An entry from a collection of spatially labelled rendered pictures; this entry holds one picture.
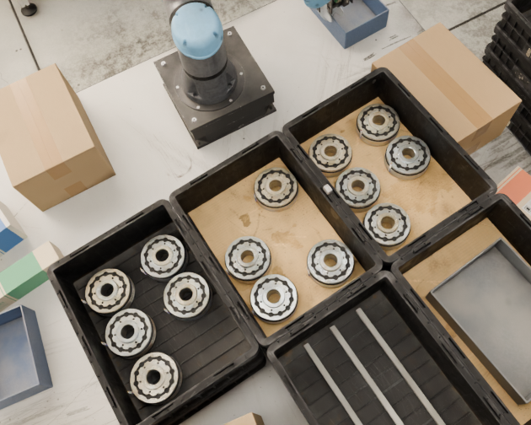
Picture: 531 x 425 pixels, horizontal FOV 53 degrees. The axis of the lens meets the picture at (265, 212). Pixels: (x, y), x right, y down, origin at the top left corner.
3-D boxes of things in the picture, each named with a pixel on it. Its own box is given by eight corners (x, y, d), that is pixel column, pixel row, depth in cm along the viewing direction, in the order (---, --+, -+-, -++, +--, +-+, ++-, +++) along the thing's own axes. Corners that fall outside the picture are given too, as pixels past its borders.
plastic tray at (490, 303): (424, 297, 115) (429, 291, 111) (493, 244, 118) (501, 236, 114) (517, 406, 106) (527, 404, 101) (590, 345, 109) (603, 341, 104)
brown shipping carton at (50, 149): (9, 130, 156) (-22, 99, 142) (78, 97, 159) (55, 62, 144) (42, 212, 145) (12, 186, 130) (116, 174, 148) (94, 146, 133)
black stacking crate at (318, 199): (179, 216, 129) (167, 196, 119) (281, 153, 134) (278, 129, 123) (267, 357, 115) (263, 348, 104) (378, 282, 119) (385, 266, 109)
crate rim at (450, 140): (279, 132, 125) (278, 127, 123) (383, 70, 129) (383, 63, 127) (385, 269, 110) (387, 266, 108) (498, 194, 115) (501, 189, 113)
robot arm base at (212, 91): (176, 67, 147) (168, 43, 138) (228, 51, 148) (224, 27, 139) (189, 111, 142) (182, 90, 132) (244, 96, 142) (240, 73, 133)
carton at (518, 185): (560, 222, 133) (573, 210, 126) (528, 252, 130) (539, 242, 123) (507, 179, 138) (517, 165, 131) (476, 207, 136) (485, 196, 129)
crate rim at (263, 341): (168, 200, 121) (165, 195, 118) (279, 132, 125) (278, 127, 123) (263, 351, 106) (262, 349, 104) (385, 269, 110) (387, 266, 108)
